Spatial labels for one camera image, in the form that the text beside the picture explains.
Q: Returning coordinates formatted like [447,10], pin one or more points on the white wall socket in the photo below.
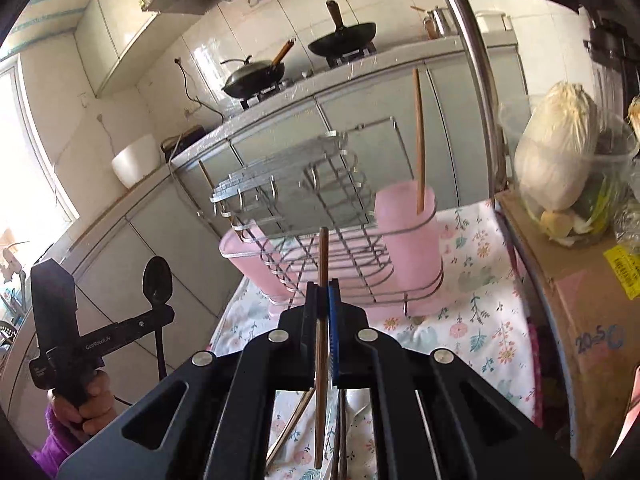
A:
[188,111]

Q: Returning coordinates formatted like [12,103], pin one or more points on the window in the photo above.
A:
[25,160]

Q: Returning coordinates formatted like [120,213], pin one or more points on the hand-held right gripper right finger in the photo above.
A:
[334,330]

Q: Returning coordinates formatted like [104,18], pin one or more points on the black countertop appliance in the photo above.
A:
[187,137]

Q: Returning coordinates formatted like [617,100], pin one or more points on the dark chopstick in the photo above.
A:
[342,435]

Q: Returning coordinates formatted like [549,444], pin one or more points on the napa cabbage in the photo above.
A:
[555,150]

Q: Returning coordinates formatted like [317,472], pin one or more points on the wall cabinet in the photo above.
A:
[115,30]

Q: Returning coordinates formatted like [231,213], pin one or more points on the black blender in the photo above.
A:
[610,50]

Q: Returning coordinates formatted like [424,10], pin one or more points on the pink plastic drip tray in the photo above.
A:
[287,310]

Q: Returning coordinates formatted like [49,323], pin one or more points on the black spoon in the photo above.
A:
[157,280]

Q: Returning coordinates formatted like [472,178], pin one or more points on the cardboard box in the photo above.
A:
[575,310]

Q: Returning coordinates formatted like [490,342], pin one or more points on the clear plastic container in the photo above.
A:
[615,180]

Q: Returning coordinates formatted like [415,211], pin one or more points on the person's left forearm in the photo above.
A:
[55,450]

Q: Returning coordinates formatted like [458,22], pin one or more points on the white plastic box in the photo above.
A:
[492,27]

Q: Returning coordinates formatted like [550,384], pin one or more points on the gas stove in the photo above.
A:
[300,77]

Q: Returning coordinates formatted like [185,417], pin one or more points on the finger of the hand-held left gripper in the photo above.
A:
[150,321]

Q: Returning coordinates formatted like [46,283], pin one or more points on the black wok with glass lid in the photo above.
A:
[250,80]

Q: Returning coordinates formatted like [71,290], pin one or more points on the pink plastic utensil cup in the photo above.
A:
[405,260]
[250,270]

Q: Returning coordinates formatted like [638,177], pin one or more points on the floral tablecloth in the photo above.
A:
[475,310]

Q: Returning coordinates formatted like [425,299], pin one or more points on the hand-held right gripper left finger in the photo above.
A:
[310,320]

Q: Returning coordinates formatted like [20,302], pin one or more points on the metal shelf unit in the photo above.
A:
[480,60]

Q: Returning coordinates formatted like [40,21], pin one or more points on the green onions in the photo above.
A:
[634,115]

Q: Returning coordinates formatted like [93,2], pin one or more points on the kitchen base cabinets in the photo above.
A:
[280,125]

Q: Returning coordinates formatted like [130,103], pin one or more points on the white wall switch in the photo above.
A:
[83,100]

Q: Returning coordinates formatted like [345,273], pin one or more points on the white rice cooker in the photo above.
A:
[135,162]

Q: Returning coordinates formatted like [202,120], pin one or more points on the person's left hand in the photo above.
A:
[97,405]

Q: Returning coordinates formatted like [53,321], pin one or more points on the ginger piece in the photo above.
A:
[555,225]

